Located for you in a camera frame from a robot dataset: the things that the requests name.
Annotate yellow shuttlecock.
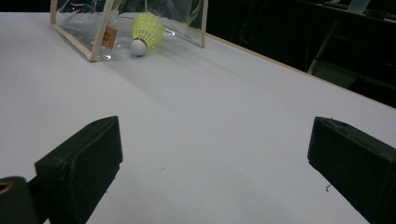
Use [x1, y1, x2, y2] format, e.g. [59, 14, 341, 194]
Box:
[129, 12, 165, 58]

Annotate clear bag with beige trim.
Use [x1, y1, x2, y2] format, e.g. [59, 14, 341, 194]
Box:
[49, 0, 209, 63]

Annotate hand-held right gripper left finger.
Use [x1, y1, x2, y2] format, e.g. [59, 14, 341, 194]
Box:
[27, 115, 124, 224]

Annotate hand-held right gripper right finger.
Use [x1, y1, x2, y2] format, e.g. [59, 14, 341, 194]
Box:
[306, 116, 396, 224]

